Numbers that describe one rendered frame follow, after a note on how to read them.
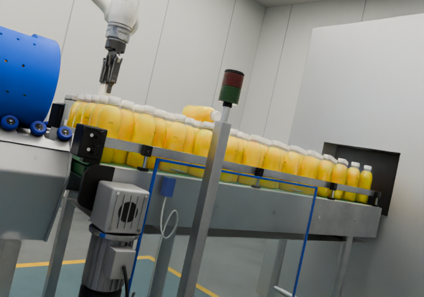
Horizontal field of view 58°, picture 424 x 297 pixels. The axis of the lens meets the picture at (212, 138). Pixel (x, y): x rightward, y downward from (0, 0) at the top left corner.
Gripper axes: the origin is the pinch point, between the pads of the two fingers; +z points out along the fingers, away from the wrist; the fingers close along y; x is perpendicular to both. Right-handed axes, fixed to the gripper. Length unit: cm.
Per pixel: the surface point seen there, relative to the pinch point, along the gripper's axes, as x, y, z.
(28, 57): -32.9, 26.1, -2.1
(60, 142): -19.0, 23.8, 19.5
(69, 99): -7.8, -15.0, 4.9
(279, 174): 67, 33, 16
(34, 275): 22, -106, 113
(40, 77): -29.2, 27.2, 2.4
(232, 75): 18, 51, -11
